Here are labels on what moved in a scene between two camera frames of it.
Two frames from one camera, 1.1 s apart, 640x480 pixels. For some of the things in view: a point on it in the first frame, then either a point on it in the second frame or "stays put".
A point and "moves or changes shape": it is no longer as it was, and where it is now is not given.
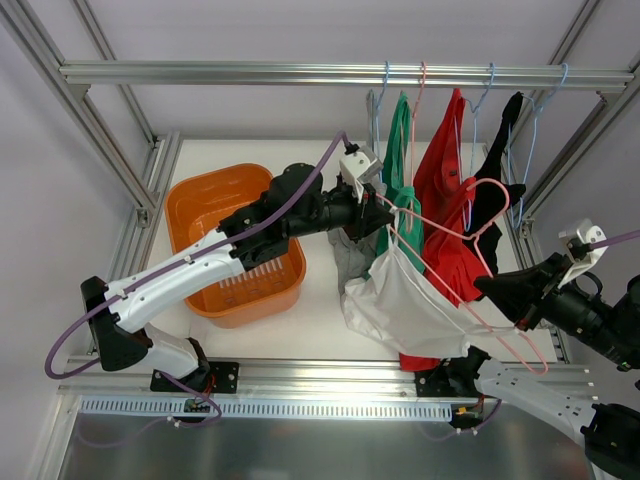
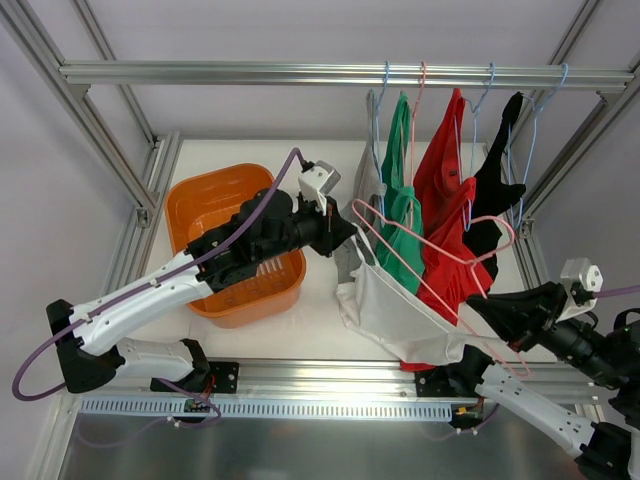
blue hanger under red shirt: [475, 109] stays put
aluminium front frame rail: [86, 379] stays put
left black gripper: [360, 215] → [326, 231]
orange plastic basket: [197, 202] stays put
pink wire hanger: [541, 371] → [434, 301]
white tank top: [410, 310] moves or changes shape
